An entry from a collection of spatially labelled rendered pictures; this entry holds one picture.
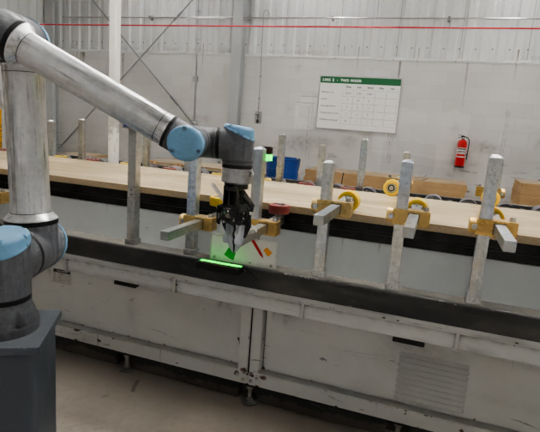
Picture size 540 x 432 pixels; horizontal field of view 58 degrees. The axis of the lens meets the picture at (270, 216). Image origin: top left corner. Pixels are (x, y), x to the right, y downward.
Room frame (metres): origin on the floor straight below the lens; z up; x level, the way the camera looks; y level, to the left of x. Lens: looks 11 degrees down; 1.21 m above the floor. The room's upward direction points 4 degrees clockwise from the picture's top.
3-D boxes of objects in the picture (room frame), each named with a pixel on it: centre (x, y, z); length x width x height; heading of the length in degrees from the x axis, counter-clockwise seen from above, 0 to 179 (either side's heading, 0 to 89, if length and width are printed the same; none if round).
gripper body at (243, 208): (1.42, 0.11, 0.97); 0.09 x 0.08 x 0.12; 161
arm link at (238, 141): (1.43, 0.11, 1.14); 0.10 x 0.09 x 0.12; 89
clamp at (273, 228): (1.71, 0.03, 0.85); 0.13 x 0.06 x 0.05; 71
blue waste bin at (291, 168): (7.62, -0.15, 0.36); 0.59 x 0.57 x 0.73; 161
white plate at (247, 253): (1.70, 0.09, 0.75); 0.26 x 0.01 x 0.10; 71
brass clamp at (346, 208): (1.63, -0.21, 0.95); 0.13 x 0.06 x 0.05; 71
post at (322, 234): (1.63, -0.19, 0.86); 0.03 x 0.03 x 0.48; 71
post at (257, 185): (1.71, 0.05, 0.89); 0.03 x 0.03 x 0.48; 71
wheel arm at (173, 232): (1.73, 0.27, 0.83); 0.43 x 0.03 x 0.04; 161
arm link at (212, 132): (1.42, 0.22, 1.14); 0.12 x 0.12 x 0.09; 89
